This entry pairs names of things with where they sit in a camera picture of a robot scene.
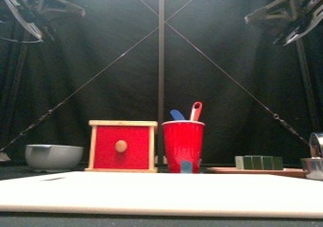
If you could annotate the dark green sushi piece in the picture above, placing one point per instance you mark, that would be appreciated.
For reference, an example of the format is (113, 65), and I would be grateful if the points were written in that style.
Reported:
(277, 163)
(243, 163)
(267, 163)
(257, 163)

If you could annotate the white cutting board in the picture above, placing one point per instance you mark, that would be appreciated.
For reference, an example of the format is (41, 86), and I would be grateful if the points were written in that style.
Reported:
(159, 194)

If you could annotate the shiny metal cup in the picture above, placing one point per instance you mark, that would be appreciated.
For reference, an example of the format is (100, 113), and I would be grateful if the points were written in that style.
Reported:
(313, 169)

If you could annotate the grey bowl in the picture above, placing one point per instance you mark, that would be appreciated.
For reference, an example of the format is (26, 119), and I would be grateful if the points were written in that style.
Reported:
(54, 158)

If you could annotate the red plastic cup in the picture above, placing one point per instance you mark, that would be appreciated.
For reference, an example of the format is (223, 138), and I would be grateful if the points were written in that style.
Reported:
(183, 142)

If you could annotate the brown rectangular tray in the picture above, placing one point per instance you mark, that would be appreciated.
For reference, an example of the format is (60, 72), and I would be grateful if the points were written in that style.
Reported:
(256, 172)

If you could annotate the red wooden knob box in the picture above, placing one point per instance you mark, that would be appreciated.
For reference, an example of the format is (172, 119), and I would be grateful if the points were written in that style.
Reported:
(133, 152)

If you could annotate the black slanted frame post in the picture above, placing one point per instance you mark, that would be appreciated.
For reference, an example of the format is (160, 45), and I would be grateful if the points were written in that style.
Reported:
(17, 76)
(307, 85)

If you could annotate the black vertical frame pole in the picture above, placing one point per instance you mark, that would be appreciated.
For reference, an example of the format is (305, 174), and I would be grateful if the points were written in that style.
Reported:
(160, 79)

